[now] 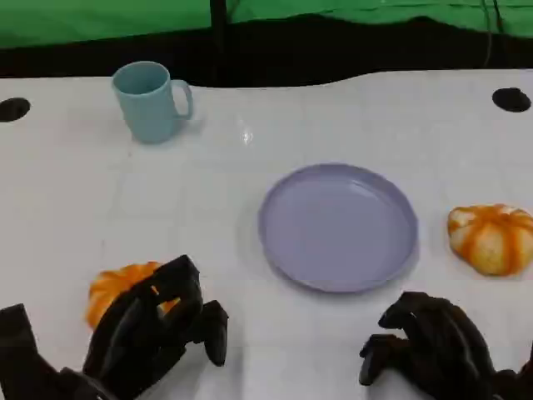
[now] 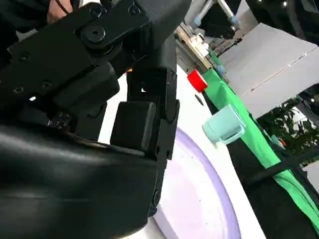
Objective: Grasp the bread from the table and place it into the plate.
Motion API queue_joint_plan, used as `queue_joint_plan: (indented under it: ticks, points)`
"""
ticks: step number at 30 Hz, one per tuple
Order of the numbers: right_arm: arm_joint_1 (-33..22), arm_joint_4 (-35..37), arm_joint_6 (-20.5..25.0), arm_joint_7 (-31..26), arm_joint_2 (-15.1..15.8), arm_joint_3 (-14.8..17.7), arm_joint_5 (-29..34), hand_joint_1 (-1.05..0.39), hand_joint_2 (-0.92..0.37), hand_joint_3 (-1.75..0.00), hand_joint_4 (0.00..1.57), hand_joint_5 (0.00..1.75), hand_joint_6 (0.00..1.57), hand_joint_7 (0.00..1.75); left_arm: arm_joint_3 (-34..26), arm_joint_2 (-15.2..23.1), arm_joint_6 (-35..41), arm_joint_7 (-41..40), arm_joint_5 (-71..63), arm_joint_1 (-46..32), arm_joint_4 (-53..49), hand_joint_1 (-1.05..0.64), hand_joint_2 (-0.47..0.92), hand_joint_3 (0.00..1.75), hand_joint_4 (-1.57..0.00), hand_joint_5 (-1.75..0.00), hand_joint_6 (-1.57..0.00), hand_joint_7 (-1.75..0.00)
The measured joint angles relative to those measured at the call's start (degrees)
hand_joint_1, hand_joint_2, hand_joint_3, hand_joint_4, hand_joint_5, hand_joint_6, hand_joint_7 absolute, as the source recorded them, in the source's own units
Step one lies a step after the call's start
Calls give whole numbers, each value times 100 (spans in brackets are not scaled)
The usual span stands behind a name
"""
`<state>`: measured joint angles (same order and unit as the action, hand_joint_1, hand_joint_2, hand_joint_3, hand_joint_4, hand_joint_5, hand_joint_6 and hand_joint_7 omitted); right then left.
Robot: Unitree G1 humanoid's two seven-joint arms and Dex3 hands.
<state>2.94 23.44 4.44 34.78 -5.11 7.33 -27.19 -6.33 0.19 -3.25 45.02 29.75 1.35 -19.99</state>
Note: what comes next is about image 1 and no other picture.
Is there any lilac plate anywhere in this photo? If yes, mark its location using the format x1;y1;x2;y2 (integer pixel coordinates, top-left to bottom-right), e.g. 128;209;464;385
257;162;419;294

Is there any thin black cable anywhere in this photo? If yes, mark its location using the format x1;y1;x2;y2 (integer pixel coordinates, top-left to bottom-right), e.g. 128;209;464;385
483;0;503;70

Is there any green cloth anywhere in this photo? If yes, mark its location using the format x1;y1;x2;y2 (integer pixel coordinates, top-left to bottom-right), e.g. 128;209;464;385
0;0;533;50

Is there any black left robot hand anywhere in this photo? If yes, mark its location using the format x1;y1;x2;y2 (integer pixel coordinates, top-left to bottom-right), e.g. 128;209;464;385
82;254;230;395

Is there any black cloth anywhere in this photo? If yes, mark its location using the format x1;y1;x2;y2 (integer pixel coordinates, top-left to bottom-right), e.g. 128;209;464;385
0;14;533;89

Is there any orange white toy bread roll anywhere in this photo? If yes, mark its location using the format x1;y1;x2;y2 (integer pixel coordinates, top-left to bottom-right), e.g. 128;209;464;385
447;203;533;277

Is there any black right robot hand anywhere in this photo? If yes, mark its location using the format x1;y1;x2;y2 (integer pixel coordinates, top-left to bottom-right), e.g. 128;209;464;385
358;291;503;400

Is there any black upright pole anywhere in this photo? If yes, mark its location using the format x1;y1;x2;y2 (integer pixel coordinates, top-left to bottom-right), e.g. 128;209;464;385
209;0;229;87

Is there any pale green mug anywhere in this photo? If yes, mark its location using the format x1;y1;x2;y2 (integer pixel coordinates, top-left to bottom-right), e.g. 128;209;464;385
111;61;195;145

